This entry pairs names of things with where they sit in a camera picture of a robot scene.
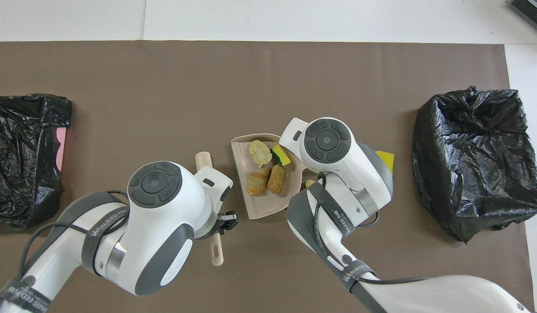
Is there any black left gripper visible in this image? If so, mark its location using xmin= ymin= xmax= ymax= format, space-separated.
xmin=204 ymin=210 xmax=240 ymax=240

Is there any pale pink plastic dustpan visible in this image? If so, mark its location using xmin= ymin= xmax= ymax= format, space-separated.
xmin=230 ymin=133 xmax=308 ymax=220

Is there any beige hand brush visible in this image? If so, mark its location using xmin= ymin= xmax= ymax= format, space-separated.
xmin=195 ymin=151 xmax=225 ymax=266

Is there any striped croissant piece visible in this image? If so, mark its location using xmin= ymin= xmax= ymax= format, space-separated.
xmin=246 ymin=167 xmax=272 ymax=196

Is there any brown oval nugget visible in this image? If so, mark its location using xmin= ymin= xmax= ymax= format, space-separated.
xmin=267 ymin=164 xmax=287 ymax=194

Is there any yellow sponge with green pad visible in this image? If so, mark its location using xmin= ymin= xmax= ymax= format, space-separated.
xmin=270 ymin=144 xmax=292 ymax=167

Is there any right black trash bag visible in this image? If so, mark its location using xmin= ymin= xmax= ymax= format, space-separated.
xmin=0 ymin=93 xmax=73 ymax=231

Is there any black trash bag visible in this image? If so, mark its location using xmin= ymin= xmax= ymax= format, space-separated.
xmin=412 ymin=86 xmax=537 ymax=243
xmin=0 ymin=93 xmax=73 ymax=231

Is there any left black trash bag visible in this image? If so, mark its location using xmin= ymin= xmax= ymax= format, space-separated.
xmin=412 ymin=86 xmax=537 ymax=243

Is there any brown table mat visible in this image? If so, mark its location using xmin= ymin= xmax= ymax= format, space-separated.
xmin=0 ymin=41 xmax=535 ymax=313

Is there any dark ribbed flat object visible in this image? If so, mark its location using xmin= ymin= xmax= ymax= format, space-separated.
xmin=507 ymin=0 xmax=537 ymax=37

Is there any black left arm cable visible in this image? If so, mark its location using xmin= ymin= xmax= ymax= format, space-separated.
xmin=16 ymin=190 xmax=130 ymax=285

